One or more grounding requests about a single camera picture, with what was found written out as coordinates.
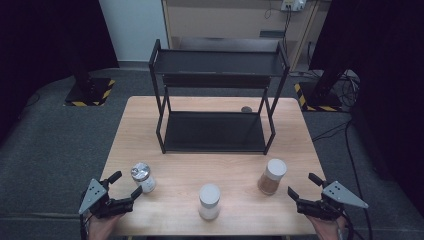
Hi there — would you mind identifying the white-lidded jar of white powder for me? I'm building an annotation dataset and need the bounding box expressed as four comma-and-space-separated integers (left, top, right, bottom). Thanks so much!
198, 183, 222, 221

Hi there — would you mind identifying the black two-tier metal rack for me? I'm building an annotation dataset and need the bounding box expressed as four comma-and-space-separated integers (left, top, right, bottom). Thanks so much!
148, 38, 291, 156

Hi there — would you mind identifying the hand-held gripper cable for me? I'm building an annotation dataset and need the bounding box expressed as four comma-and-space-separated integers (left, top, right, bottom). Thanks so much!
339, 213, 357, 240
78, 213, 93, 240

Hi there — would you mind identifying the white power strip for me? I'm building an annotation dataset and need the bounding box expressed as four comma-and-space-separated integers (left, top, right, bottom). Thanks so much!
280, 0, 307, 12

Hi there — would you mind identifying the white-lidded jar of brown powder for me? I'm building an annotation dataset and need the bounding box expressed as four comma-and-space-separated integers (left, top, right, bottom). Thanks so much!
257, 158, 288, 196

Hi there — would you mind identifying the black floor cable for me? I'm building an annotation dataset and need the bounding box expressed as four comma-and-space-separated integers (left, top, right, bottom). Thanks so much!
311, 119, 374, 240

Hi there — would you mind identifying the black power strip cable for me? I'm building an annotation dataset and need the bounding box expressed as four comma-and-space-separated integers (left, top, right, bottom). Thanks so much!
282, 9, 293, 56

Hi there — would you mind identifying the black stand base, striped tape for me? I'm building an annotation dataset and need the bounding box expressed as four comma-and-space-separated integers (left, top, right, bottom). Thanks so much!
63, 59, 116, 108
293, 68, 344, 113

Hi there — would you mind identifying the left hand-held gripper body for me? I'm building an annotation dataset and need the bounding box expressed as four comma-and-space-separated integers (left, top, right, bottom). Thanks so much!
78, 178, 134, 219

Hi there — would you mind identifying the silver-lidded jar of white powder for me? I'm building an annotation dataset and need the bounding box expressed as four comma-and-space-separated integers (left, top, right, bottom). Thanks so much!
130, 162, 157, 194

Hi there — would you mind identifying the left hand-held gripper cable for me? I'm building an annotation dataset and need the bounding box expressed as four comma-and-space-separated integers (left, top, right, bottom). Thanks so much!
78, 213, 93, 240

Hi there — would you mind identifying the person's right hand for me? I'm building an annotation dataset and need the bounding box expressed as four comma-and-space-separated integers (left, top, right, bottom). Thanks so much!
306, 214, 348, 240

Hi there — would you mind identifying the bundle of cables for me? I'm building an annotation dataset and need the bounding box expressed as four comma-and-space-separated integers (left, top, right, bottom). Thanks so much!
333, 70, 362, 108

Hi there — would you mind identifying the wooden cabinet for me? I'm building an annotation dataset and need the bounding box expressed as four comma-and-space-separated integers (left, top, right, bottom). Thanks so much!
161, 0, 323, 71

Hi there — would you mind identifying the right hand-held gripper cable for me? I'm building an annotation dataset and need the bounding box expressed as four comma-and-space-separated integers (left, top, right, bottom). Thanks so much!
339, 213, 357, 240

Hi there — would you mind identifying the dark curtain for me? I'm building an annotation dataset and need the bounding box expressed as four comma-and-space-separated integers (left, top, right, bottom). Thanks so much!
0, 0, 120, 144
309, 0, 424, 209

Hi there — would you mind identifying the person's left hand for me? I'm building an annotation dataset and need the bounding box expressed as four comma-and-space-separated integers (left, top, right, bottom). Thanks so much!
87, 213, 125, 240

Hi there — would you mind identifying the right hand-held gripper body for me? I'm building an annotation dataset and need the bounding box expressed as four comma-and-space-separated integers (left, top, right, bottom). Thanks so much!
296, 180, 369, 221

